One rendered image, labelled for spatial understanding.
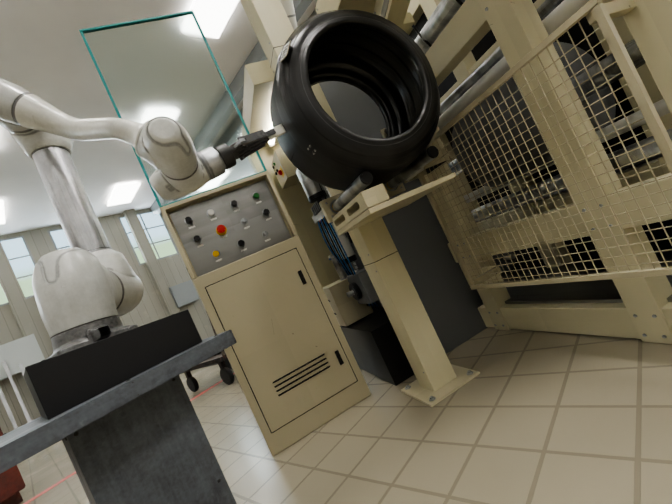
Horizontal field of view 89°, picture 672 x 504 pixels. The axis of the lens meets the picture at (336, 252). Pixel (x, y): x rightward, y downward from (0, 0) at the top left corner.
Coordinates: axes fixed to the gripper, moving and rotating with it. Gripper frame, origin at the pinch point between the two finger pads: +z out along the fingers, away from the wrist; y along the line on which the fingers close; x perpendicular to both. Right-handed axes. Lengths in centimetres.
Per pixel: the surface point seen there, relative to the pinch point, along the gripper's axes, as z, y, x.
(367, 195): 11.9, -8.6, 34.5
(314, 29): 25.8, -12.6, -19.3
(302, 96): 9.4, -12.4, -1.5
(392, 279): 20, 28, 69
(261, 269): -21, 64, 33
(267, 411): -54, 64, 90
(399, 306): 16, 28, 80
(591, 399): 29, -25, 122
